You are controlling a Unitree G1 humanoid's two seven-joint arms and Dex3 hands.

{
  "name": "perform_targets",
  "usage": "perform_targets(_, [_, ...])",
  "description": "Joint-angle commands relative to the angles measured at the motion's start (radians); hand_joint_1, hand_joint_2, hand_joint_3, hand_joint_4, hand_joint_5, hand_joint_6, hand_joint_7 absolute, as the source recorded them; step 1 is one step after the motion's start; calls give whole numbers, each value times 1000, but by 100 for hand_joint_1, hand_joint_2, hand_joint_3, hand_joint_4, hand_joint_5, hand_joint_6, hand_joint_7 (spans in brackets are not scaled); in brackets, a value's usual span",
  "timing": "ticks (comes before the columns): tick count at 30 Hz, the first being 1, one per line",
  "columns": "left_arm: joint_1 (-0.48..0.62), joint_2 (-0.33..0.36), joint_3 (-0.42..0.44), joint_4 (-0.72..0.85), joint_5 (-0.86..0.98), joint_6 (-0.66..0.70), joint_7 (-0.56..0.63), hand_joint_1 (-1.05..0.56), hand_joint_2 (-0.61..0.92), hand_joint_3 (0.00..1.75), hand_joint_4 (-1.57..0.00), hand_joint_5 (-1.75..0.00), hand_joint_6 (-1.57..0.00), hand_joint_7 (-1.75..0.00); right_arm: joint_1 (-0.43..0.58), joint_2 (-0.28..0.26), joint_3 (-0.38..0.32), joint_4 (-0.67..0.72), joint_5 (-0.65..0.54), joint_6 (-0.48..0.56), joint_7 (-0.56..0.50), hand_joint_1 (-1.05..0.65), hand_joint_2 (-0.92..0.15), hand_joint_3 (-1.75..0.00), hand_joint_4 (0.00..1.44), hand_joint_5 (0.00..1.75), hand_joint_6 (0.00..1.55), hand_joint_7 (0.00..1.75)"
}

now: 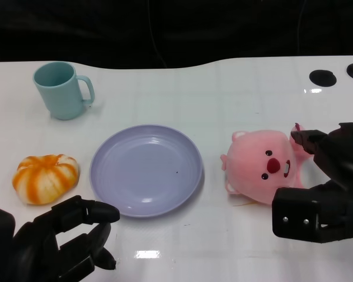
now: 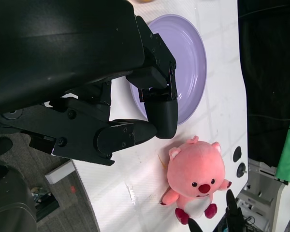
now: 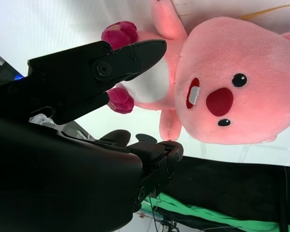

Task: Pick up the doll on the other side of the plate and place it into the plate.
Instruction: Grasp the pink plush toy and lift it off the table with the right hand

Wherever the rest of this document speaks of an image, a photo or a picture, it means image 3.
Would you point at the black round table grommet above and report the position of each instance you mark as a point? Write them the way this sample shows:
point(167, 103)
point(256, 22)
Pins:
point(147, 138)

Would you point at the thin orange scrap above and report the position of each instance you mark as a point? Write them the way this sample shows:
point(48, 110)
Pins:
point(263, 12)

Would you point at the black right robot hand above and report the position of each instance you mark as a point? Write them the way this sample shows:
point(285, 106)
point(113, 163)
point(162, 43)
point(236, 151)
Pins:
point(50, 174)

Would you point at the pink plush doll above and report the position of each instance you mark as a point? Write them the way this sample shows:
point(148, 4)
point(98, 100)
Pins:
point(244, 60)

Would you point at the green cloth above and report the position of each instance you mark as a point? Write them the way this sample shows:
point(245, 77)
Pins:
point(207, 217)

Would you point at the black backdrop cloth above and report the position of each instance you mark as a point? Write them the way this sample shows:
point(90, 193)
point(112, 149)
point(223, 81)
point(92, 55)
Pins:
point(232, 183)

